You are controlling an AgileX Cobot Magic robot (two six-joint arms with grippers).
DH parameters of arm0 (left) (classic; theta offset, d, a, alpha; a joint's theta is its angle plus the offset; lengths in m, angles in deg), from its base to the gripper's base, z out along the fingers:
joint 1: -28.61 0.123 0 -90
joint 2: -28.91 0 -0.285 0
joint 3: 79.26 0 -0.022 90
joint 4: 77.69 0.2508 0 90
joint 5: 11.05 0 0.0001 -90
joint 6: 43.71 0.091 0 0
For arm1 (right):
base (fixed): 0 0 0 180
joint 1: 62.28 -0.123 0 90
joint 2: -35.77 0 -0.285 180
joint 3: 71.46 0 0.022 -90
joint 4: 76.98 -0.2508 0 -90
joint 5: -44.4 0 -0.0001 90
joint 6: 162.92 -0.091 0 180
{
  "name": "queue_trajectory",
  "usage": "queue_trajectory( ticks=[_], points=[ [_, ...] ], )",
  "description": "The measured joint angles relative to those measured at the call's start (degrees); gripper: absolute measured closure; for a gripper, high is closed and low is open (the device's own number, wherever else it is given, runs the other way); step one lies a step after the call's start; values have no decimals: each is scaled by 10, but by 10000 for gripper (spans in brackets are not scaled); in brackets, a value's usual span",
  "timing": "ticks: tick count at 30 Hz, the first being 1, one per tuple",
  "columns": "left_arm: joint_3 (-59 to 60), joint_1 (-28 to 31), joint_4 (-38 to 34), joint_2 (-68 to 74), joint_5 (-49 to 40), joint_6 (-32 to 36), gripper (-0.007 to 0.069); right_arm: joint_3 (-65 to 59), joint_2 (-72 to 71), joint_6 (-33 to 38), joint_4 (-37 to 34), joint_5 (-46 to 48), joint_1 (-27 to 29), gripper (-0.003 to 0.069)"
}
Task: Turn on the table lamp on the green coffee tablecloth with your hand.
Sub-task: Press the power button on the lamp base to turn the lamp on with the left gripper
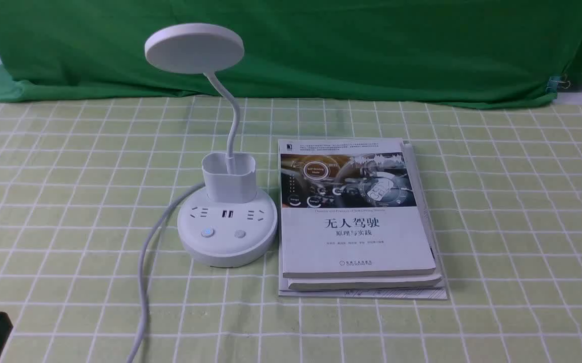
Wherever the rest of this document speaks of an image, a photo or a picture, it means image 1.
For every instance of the white book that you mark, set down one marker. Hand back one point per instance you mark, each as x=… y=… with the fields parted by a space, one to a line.
x=371 y=283
x=356 y=237

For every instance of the white desk lamp with base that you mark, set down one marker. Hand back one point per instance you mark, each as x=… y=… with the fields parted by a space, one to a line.
x=226 y=221

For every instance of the green backdrop cloth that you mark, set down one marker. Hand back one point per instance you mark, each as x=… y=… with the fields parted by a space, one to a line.
x=474 y=54

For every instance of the middle white book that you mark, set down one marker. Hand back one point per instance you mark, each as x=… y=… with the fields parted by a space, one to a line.
x=371 y=283

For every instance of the top white book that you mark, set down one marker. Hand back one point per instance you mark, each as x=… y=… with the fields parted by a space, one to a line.
x=356 y=237

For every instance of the teal binder clip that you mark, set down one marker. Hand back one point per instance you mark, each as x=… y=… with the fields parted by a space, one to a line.
x=557 y=84

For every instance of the bottom paper booklet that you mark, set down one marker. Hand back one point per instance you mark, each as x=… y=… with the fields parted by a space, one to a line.
x=371 y=294

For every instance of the green checked tablecloth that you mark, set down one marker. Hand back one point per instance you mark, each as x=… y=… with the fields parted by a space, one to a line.
x=82 y=182

